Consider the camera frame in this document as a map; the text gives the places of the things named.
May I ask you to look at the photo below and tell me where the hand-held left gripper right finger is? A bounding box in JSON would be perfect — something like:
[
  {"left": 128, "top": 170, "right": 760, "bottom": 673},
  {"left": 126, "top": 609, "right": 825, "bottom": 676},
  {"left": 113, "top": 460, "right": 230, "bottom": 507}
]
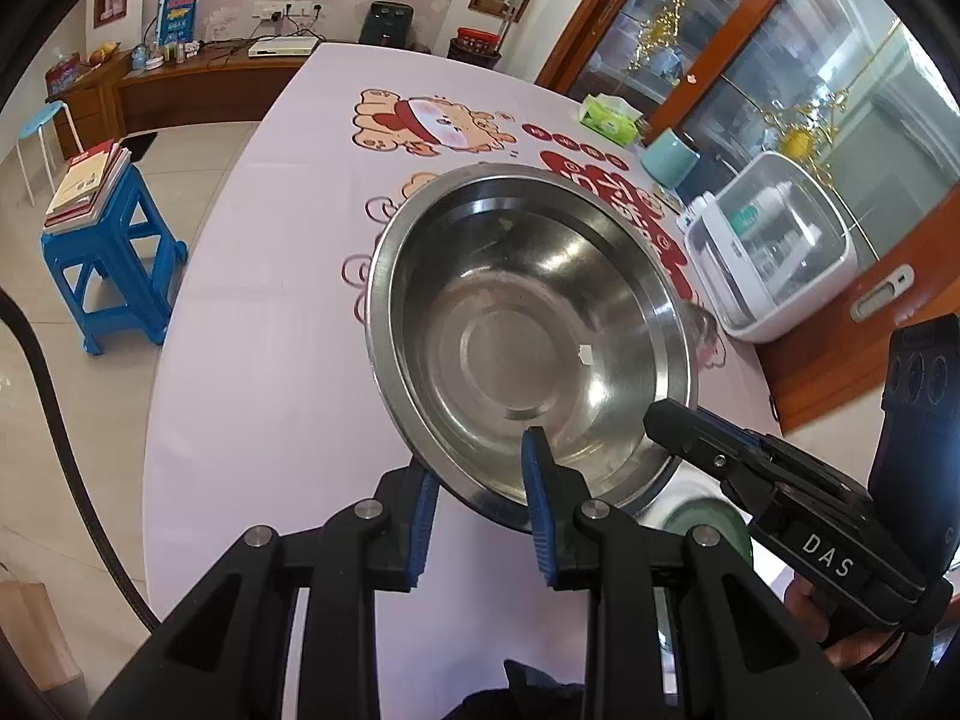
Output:
[{"left": 521, "top": 426, "right": 871, "bottom": 720}]

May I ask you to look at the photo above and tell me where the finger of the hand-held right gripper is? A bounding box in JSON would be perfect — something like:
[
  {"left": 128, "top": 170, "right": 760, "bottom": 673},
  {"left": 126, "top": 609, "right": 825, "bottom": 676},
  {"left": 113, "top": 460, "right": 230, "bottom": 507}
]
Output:
[{"left": 643, "top": 399, "right": 781, "bottom": 511}]

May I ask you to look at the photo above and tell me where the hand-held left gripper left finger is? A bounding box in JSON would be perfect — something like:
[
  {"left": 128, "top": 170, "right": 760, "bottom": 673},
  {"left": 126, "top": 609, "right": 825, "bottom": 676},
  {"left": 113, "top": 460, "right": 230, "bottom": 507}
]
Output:
[{"left": 88, "top": 465, "right": 443, "bottom": 720}]

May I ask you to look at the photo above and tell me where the green plate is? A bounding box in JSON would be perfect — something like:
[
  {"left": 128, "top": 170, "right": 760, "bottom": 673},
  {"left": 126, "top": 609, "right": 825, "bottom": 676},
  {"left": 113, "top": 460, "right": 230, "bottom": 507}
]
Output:
[{"left": 660, "top": 491, "right": 755, "bottom": 608}]

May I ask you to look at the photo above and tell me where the wide-rimmed steel bowl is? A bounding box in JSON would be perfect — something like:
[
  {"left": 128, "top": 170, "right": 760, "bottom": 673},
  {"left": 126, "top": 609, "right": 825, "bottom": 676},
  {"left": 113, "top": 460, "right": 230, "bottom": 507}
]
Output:
[{"left": 366, "top": 162, "right": 700, "bottom": 533}]

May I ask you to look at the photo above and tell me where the person's right hand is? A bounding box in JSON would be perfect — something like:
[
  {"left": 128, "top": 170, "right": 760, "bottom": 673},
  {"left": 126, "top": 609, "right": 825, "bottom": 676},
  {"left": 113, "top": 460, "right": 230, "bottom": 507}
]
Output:
[{"left": 784, "top": 574, "right": 931, "bottom": 672}]

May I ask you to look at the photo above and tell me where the white cosmetics storage box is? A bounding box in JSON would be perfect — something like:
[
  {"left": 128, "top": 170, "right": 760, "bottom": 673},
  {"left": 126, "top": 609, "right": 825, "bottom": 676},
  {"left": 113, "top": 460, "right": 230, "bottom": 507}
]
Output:
[{"left": 676, "top": 151, "right": 858, "bottom": 344}]

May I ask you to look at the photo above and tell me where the teal cup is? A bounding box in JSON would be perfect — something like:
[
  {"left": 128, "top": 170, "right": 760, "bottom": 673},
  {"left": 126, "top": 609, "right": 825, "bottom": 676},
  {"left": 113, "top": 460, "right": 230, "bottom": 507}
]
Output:
[{"left": 640, "top": 127, "right": 702, "bottom": 192}]

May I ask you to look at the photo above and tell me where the gold hanging ornament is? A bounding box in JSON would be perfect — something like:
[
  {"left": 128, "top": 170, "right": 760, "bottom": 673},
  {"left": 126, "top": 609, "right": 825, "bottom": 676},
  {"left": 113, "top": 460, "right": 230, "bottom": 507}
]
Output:
[
  {"left": 757, "top": 82, "right": 856, "bottom": 188},
  {"left": 630, "top": 4, "right": 691, "bottom": 72}
]

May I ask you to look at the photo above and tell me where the green tissue packet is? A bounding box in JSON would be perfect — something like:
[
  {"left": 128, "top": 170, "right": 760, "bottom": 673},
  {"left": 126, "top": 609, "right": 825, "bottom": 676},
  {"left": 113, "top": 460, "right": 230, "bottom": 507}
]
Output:
[{"left": 579, "top": 94, "right": 644, "bottom": 147}]

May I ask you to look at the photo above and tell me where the wooden glass-door cabinet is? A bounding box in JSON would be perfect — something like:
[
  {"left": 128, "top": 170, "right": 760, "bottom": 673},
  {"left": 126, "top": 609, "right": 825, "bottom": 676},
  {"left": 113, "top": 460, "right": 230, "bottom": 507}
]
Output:
[{"left": 536, "top": 0, "right": 960, "bottom": 436}]

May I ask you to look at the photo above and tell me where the cardboard box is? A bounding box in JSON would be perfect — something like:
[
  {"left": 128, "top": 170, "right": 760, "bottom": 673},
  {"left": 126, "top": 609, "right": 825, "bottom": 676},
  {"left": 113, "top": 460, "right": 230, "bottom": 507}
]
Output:
[{"left": 0, "top": 577, "right": 83, "bottom": 698}]

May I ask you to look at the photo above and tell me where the blue plastic stool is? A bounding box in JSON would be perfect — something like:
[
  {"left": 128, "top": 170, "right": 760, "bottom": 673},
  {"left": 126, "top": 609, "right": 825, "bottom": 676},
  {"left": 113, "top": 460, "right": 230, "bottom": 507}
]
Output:
[{"left": 41, "top": 161, "right": 188, "bottom": 357}]

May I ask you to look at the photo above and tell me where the red basket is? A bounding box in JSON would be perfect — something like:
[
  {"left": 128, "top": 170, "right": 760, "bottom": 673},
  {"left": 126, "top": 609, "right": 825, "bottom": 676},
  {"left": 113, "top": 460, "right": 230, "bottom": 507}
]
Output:
[{"left": 448, "top": 28, "right": 505, "bottom": 68}]

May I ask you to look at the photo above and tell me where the stack of books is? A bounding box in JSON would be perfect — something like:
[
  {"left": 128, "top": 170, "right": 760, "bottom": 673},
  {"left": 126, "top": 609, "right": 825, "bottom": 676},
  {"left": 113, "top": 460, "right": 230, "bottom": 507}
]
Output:
[{"left": 43, "top": 139, "right": 132, "bottom": 230}]

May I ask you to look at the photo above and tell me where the wooden television cabinet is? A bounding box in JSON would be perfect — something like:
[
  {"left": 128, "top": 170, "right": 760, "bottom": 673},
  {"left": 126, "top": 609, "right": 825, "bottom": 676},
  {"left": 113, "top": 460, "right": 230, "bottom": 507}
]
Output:
[{"left": 45, "top": 41, "right": 323, "bottom": 158}]

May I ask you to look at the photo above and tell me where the white set-top box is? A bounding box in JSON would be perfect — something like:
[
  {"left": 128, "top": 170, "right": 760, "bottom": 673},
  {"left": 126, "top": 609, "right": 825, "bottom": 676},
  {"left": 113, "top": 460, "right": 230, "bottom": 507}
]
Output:
[{"left": 249, "top": 36, "right": 316, "bottom": 59}]

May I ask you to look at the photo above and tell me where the dark air fryer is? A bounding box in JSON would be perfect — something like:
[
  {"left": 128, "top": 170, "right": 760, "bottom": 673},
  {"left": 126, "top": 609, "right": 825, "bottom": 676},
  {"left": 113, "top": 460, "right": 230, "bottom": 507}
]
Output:
[{"left": 360, "top": 1, "right": 416, "bottom": 46}]

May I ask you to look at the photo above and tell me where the white round stool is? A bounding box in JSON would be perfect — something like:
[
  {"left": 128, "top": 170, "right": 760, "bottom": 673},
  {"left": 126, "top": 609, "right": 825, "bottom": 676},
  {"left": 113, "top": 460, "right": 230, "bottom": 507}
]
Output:
[{"left": 13, "top": 100, "right": 80, "bottom": 207}]

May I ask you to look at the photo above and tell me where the blue printed box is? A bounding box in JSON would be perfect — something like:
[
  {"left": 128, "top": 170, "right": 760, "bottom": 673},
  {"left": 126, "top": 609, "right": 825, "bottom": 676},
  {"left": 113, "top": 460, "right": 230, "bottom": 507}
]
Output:
[{"left": 156, "top": 0, "right": 202, "bottom": 46}]

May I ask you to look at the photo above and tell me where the red gift box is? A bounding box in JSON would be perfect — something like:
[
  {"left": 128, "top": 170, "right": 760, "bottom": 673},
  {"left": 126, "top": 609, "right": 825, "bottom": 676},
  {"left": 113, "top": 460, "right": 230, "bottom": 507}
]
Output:
[{"left": 45, "top": 52, "right": 82, "bottom": 95}]

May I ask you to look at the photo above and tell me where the white cabinet door handle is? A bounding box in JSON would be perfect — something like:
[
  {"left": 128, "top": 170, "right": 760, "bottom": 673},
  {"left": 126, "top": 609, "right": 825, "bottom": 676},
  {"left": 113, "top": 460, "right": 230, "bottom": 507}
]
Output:
[{"left": 850, "top": 264, "right": 916, "bottom": 323}]

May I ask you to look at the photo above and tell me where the black cable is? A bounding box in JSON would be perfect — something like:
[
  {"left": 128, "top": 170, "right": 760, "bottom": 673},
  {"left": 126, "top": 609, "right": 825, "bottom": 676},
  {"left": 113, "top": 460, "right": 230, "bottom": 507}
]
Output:
[{"left": 0, "top": 289, "right": 162, "bottom": 631}]

